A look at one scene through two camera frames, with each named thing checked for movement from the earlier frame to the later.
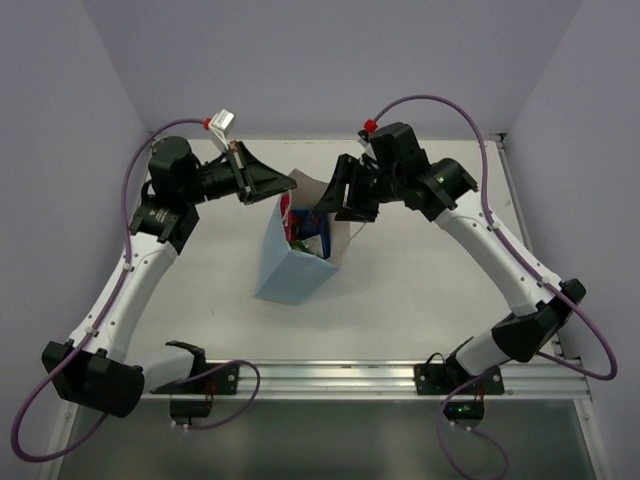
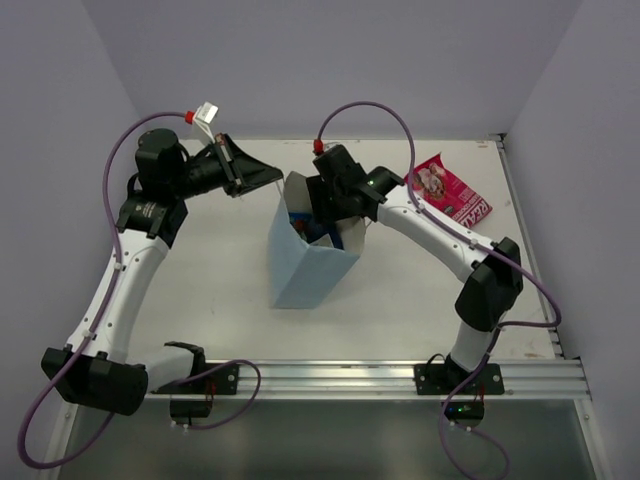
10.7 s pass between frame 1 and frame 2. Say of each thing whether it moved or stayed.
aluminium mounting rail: stayed
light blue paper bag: moved
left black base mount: stayed
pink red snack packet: moved
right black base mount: stayed
